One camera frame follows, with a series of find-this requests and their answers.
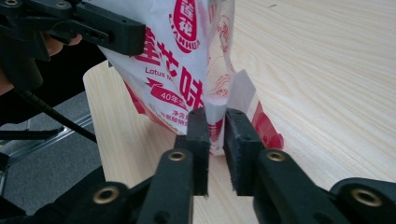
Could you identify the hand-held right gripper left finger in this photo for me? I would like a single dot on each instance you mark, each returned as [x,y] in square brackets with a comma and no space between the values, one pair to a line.
[174,183]

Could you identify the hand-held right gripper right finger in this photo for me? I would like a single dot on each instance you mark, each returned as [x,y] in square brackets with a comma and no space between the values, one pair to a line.
[267,186]

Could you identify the red and white plastic bag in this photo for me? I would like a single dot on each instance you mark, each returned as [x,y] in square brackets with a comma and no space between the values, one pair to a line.
[180,62]

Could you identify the dark flat bar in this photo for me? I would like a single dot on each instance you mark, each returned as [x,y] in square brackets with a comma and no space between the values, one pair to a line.
[28,133]

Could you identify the aluminium floor rail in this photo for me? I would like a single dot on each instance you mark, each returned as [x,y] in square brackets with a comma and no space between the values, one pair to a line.
[37,150]

